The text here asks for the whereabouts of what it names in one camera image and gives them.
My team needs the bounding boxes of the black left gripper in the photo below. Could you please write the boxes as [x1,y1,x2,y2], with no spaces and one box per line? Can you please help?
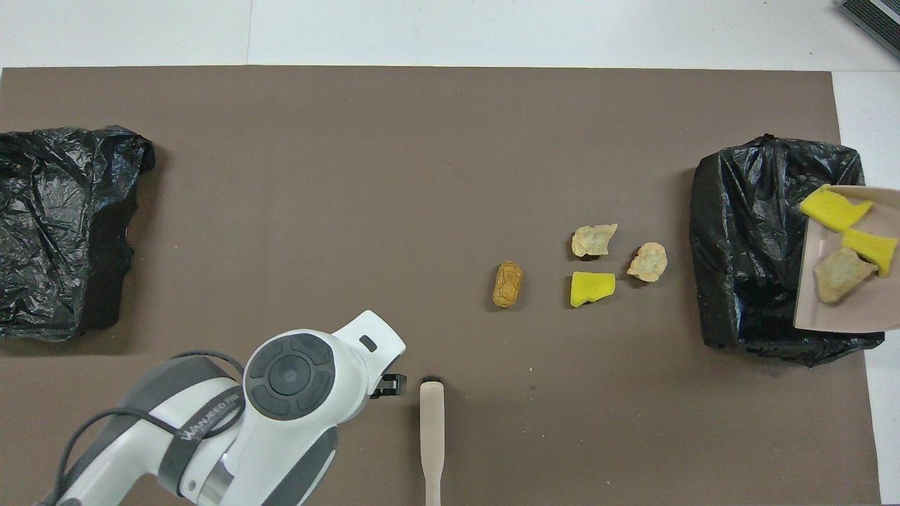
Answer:
[371,375,408,400]

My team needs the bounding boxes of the beige hand brush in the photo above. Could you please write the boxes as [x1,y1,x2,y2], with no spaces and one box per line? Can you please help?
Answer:
[419,376,446,506]

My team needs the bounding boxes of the tan sponge chunk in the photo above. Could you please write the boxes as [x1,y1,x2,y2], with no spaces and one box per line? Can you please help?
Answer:
[814,247,878,304]

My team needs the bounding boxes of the yellow sponge piece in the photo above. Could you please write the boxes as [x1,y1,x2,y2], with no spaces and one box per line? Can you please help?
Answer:
[800,185,874,233]
[842,228,899,276]
[570,271,617,309]

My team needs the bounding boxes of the beige plastic dustpan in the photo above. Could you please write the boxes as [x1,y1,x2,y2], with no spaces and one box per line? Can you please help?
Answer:
[793,184,900,334]

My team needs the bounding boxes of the bin with black bag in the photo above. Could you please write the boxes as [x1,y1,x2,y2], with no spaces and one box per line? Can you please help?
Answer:
[0,125,156,343]
[689,134,885,368]

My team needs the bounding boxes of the brown peanut-shaped piece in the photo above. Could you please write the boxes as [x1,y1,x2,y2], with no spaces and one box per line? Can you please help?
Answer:
[491,261,525,309]

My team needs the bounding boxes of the pale crumpled chip piece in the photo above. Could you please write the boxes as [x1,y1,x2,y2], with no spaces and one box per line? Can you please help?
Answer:
[570,223,619,258]
[626,242,669,283]

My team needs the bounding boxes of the brown table mat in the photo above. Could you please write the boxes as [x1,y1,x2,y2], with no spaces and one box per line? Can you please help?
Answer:
[0,65,881,506]

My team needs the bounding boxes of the dark ridged object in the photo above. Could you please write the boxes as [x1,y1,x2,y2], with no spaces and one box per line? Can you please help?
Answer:
[840,0,900,60]

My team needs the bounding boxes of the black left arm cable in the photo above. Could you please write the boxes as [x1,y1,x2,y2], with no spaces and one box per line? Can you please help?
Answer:
[42,351,247,506]

